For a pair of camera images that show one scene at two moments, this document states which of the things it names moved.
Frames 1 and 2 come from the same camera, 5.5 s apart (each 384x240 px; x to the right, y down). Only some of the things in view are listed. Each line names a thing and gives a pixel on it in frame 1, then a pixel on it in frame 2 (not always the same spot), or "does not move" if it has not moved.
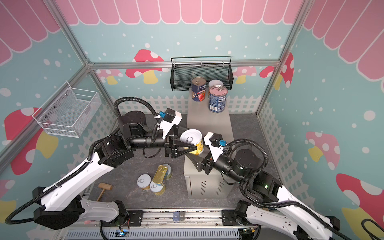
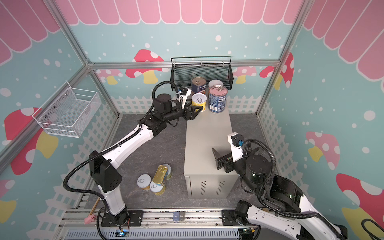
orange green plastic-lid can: [215, 82] does not move
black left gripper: [170, 148] -> [192, 115]
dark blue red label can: [198, 88] does not move
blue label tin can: [217, 98] does not move
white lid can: [144, 180] does not move
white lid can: [194, 137] -> [199, 99]
